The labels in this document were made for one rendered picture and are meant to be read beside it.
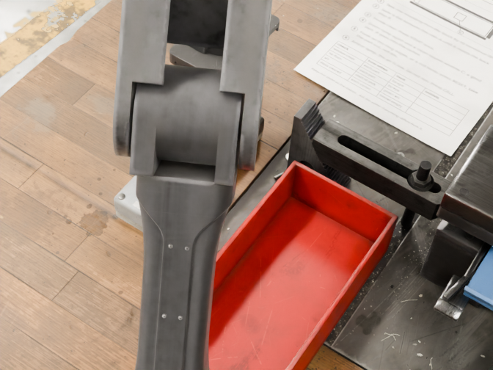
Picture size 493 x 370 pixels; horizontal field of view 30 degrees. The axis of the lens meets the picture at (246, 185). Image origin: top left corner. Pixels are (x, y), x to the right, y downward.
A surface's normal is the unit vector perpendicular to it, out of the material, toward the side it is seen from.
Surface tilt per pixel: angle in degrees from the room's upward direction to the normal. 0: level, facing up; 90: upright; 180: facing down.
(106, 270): 0
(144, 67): 47
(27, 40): 0
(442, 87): 0
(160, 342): 54
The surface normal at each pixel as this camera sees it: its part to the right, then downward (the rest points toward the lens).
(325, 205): -0.55, 0.65
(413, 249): 0.05, -0.59
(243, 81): -0.04, 0.18
